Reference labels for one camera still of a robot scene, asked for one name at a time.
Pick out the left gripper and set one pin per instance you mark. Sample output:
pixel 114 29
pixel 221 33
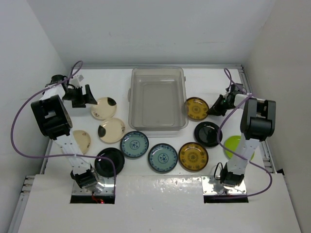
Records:
pixel 87 98

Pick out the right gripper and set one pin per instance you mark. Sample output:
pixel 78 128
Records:
pixel 215 110

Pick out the cream plate green patch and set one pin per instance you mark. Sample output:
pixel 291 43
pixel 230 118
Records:
pixel 106 107
pixel 111 130

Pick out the yellow patterned plate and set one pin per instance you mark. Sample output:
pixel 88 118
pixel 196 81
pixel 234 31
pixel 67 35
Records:
pixel 197 108
pixel 193 157

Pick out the black plate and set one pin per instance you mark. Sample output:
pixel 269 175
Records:
pixel 110 161
pixel 205 133

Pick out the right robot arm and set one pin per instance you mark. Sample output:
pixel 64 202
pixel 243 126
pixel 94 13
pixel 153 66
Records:
pixel 257 123

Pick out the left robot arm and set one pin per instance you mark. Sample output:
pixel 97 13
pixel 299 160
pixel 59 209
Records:
pixel 55 123

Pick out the clear plastic bin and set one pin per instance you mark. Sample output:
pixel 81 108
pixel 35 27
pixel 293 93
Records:
pixel 157 99

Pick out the lime green plate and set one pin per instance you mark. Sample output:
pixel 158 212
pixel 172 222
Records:
pixel 232 144

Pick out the cream plate near left edge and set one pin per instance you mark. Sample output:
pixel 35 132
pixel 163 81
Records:
pixel 83 140

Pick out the teal patterned plate left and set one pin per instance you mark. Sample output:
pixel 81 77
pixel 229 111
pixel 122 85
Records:
pixel 134 144

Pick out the teal patterned plate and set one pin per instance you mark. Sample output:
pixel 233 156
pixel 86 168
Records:
pixel 134 144
pixel 162 158

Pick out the teal patterned plate right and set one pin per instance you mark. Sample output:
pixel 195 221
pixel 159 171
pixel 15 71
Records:
pixel 162 158

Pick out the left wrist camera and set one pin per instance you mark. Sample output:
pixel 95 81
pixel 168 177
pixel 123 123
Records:
pixel 75 81

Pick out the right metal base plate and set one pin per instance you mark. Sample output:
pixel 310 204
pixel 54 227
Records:
pixel 212 187

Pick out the metal base plate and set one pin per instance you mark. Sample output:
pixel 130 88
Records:
pixel 212 187
pixel 104 187

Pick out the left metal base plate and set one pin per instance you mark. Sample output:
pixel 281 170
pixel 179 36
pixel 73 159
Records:
pixel 104 187

